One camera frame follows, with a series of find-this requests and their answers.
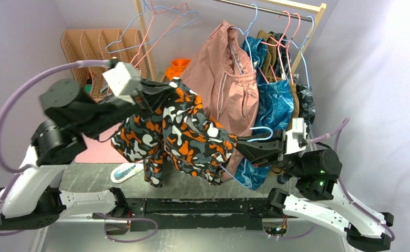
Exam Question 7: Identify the blue empty wire hanger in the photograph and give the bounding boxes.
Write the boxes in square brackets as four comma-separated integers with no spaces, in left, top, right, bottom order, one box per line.
[105,0,199,54]

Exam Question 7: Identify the orange knitted object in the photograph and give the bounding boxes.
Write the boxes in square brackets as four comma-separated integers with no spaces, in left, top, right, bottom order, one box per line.
[165,58,191,80]

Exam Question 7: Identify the pink mat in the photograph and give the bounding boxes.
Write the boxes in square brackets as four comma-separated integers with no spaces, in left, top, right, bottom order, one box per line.
[75,124,126,163]

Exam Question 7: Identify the brown hanging shorts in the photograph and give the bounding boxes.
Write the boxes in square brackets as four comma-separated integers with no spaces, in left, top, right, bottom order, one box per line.
[257,29,299,118]

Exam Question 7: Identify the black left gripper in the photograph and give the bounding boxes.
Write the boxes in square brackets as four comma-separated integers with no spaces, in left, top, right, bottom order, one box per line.
[79,75,178,139]

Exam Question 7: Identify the peach desk organizer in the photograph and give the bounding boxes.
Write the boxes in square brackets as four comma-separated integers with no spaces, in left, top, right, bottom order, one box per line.
[61,28,154,101]

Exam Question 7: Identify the white teal stapler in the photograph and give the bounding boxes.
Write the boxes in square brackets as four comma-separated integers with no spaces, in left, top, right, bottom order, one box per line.
[110,163,144,184]

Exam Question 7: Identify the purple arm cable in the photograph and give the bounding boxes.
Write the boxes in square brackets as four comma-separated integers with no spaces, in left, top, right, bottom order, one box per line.
[0,59,159,244]
[307,117,396,243]

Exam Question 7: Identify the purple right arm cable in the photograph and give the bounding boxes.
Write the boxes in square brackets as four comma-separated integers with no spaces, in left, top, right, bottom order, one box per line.
[307,117,396,243]

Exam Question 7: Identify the blue leaf print shorts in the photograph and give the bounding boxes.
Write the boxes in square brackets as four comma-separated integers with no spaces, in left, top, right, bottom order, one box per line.
[234,36,292,190]

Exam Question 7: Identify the wooden clothes rack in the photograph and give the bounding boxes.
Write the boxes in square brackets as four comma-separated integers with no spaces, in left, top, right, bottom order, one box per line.
[134,0,327,111]

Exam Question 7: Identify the pink hanging shorts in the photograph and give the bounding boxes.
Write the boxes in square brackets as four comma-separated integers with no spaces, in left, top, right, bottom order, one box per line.
[179,19,260,182]

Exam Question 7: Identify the dark leaf print shorts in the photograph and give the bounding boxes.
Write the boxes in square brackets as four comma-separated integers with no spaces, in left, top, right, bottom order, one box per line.
[269,31,316,134]

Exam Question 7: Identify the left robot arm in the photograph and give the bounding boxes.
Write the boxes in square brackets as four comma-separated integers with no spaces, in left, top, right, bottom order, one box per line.
[0,79,172,235]

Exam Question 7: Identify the light blue wire hanger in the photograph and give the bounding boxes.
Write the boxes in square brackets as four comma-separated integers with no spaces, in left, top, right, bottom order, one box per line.
[220,126,274,189]

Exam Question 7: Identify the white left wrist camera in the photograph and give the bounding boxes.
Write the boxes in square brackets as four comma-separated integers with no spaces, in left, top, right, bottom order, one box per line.
[102,62,142,105]

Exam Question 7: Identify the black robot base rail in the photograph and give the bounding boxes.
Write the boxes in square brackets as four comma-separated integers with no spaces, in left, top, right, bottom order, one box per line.
[107,198,284,232]

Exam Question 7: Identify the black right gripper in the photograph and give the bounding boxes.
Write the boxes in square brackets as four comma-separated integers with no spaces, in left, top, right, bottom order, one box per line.
[228,128,307,179]

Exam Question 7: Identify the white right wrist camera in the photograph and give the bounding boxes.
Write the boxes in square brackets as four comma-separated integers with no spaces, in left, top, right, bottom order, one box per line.
[285,118,307,154]

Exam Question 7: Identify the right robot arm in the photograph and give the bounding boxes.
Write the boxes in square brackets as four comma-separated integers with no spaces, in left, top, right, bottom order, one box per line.
[236,130,395,251]

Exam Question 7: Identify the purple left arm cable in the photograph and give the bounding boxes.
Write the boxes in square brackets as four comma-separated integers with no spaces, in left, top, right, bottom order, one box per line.
[0,59,159,244]

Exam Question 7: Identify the pink empty wire hanger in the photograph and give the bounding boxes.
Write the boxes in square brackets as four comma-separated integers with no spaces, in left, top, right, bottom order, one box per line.
[130,1,190,72]

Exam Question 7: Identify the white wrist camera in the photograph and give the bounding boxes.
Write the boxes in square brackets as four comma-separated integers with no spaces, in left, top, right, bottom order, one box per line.
[285,118,307,154]
[102,62,142,105]

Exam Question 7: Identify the orange camouflage shorts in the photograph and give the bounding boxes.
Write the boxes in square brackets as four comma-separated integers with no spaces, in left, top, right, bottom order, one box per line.
[111,77,238,188]

